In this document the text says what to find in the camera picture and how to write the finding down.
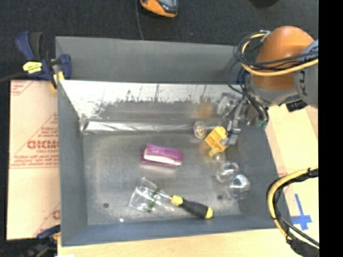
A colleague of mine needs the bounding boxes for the grey metal bin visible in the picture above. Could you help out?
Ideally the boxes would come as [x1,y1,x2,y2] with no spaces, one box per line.
[55,35,292,247]

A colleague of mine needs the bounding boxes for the brown cardboard board, red print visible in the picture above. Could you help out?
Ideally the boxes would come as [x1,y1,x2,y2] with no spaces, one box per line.
[5,79,62,240]

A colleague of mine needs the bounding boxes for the clear glass cup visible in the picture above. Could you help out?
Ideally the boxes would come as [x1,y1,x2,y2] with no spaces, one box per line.
[226,173,251,201]
[215,162,240,183]

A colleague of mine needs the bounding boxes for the yellow toy block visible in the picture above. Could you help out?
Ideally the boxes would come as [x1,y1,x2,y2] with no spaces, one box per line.
[204,125,229,158]

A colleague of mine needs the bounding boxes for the purple and white stapler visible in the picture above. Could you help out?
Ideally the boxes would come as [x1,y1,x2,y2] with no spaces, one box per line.
[140,142,184,168]

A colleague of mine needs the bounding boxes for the small clear glass ball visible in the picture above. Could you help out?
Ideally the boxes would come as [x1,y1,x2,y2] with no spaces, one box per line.
[193,120,208,139]

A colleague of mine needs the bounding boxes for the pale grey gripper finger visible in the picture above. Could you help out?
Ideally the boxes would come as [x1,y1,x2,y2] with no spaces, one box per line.
[225,120,236,142]
[228,127,242,147]

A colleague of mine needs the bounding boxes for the clear glass bulb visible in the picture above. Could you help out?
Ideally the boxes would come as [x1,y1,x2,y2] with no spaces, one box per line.
[211,152,226,166]

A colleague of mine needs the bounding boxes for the clear plastic cup, green print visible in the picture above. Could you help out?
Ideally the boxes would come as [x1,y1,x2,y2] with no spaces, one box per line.
[128,177,175,214]

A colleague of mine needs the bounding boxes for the black and yellow screwdriver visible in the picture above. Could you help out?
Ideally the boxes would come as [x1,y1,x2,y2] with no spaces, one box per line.
[156,191,214,220]

